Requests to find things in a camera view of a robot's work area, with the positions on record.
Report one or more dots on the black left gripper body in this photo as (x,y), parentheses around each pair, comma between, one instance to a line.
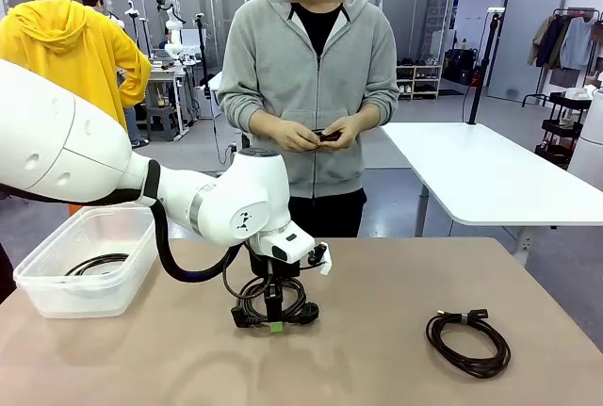
(273,271)

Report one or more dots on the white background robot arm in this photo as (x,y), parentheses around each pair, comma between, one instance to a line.
(172,43)

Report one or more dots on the person's right forearm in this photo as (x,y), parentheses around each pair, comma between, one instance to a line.
(264,123)

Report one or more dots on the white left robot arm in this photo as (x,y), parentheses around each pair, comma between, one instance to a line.
(47,142)

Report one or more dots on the person's left forearm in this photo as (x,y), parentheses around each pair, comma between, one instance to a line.
(366,116)

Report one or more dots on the person's right hand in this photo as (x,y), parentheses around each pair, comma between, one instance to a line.
(292,135)

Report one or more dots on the person's left hand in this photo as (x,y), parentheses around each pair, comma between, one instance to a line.
(348,130)

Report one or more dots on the black trousers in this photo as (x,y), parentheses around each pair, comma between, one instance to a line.
(330,217)

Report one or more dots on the grey step stool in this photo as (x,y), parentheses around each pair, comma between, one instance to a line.
(162,118)

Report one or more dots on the grey zip hoodie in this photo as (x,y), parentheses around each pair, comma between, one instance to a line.
(282,71)

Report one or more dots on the clear plastic storage container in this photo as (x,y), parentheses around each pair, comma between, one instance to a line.
(70,297)

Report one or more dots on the orange trousers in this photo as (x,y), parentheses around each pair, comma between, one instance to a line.
(71,208)

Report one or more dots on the white workbench desk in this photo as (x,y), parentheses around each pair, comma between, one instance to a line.
(162,71)

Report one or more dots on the white shoe shelf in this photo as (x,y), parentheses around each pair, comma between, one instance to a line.
(424,81)

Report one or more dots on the white monitor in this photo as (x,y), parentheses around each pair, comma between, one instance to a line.
(189,41)

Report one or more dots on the white table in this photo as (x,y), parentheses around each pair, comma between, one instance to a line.
(494,161)

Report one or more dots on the black t-shirt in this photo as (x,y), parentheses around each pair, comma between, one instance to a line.
(318,24)

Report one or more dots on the black bags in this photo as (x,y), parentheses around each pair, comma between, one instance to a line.
(461,67)

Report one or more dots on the black pole stand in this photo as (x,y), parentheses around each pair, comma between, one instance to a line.
(483,71)

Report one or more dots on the yellow hoodie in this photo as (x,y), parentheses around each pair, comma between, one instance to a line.
(70,34)

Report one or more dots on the black utility cart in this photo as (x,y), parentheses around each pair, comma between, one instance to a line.
(560,137)

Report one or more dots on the beige coat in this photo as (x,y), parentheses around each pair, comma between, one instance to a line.
(537,43)

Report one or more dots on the dark navy jacket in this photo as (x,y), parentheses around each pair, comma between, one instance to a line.
(552,43)

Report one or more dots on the light blue shirt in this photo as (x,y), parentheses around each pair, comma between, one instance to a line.
(577,43)

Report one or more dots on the black clothes rack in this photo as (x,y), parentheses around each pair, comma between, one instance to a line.
(560,11)

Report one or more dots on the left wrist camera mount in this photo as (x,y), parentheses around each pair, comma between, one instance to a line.
(322,260)

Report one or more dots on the black camera tripod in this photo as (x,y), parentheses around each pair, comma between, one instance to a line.
(203,48)

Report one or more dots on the stand with white camera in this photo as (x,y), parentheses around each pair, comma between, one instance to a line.
(132,12)

